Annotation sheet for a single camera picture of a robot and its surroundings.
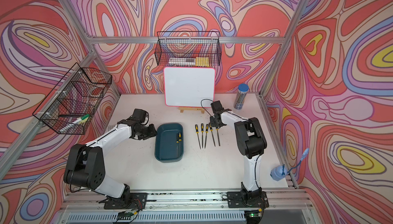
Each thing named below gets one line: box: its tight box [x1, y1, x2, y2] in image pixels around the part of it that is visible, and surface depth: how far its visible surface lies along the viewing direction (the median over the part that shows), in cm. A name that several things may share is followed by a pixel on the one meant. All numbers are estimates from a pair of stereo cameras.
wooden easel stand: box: [178, 106, 205, 114], surface depth 107 cm
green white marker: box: [59, 114, 91, 133], surface depth 72 cm
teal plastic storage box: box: [154, 122, 184, 164], surface depth 95 cm
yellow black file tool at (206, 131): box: [204, 123, 209, 149], surface depth 100 cm
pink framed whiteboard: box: [163, 66, 216, 108], surface depth 103 cm
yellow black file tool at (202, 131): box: [201, 123, 205, 149], surface depth 101 cm
